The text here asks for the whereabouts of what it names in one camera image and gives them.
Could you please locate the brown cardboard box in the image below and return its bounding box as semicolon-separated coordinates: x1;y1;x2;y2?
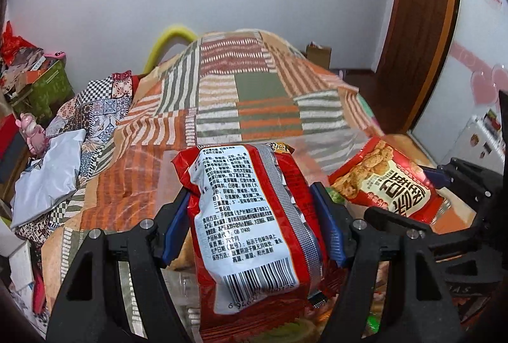
305;43;333;70

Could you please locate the red noodle snack packet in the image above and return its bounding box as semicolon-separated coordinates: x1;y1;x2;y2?
170;142;328;343

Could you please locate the yellow foam tube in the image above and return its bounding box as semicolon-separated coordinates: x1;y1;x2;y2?
143;24;199;74

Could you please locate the green cardboard box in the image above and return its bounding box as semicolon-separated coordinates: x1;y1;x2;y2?
10;59;76;122

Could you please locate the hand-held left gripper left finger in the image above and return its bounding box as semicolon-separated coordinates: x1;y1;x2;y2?
47;188;199;343

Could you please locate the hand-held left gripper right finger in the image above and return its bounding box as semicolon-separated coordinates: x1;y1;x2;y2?
310;181;463;343

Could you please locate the white cabinet with stickers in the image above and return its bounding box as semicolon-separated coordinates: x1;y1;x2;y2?
452;115;506;169

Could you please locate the clear plastic container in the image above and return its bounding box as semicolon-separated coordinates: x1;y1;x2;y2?
157;135;449;343

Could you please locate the red packet with cookie print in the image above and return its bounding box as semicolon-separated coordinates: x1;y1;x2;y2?
329;137;445;225

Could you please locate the checkered patchwork quilt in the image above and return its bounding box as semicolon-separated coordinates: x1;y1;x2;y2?
16;70;133;244

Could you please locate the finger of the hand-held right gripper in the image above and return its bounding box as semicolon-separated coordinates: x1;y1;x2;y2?
364;206;505;284
421;157;503;217

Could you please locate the red rectangular box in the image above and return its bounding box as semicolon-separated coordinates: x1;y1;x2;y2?
0;114;24;157

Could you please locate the red plastic bag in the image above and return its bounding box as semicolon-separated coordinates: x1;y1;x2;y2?
0;21;26;66

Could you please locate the pink plush toy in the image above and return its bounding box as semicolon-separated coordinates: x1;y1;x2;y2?
15;113;50;157

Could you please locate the striped patchwork blanket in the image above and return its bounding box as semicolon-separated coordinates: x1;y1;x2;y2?
40;30;437;343

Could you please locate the brown wooden door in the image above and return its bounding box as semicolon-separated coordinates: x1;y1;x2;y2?
375;0;463;137

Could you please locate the pile of paper packaging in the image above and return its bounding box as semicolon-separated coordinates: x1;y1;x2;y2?
0;47;66;94

